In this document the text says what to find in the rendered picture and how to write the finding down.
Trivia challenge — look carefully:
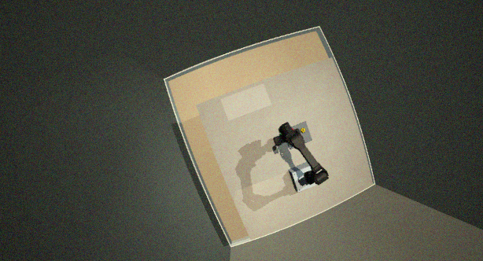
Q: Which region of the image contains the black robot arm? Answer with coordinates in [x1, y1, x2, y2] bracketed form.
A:
[278, 122, 329, 185]

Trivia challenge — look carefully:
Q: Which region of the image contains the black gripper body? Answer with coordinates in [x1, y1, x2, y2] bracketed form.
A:
[273, 129, 300, 146]

